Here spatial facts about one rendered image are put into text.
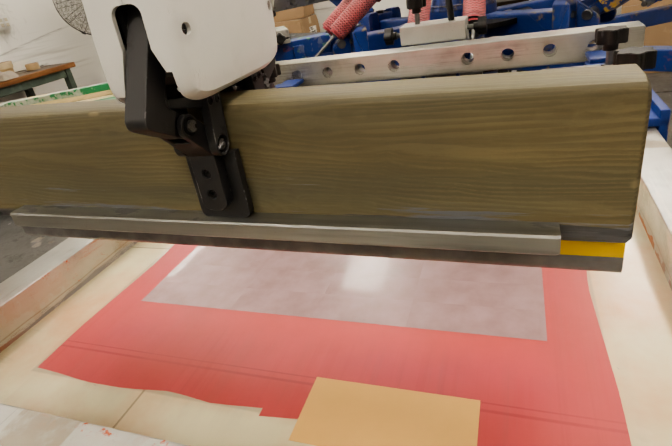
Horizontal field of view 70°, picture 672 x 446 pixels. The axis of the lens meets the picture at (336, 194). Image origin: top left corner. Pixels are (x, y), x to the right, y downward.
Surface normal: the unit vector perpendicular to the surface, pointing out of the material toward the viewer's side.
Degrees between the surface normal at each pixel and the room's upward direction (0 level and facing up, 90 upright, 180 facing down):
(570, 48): 90
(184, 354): 0
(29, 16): 90
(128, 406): 0
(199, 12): 93
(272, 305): 0
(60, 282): 90
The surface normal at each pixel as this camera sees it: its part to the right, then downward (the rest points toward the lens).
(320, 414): -0.16, -0.89
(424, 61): -0.32, 0.45
